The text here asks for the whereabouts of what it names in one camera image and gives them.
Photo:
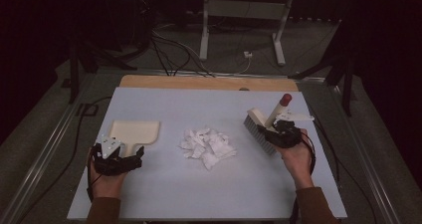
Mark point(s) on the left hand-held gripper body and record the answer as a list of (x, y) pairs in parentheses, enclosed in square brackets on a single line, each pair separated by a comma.
[(114, 166)]

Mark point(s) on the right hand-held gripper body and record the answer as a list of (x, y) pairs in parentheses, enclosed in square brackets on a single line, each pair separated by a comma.
[(283, 136)]

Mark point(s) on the cream brush with red tip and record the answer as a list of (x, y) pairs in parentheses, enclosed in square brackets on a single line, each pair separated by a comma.
[(257, 131)]

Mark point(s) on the cream plastic dustpan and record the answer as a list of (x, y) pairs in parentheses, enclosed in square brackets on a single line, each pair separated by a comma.
[(136, 131)]

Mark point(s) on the pile of white paper scraps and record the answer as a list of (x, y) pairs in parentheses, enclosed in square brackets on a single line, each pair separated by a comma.
[(209, 147)]

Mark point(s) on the person's left hand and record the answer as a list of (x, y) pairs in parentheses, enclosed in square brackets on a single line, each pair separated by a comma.
[(106, 185)]

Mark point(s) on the person's right hand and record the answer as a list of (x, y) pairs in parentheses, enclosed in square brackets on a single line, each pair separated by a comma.
[(300, 164)]

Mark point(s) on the black tripod stand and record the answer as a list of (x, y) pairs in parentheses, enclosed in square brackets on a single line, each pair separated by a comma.
[(346, 84), (73, 78)]

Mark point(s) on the white table board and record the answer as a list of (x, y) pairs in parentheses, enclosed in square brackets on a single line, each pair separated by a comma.
[(205, 197)]

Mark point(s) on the wooden table edge strip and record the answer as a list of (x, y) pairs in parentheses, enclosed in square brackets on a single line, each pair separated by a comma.
[(199, 83)]

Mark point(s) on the aluminium floor rail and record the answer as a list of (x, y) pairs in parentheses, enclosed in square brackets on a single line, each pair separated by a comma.
[(368, 171), (49, 144)]

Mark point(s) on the grey metal stand frame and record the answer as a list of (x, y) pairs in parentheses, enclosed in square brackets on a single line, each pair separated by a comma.
[(245, 10)]

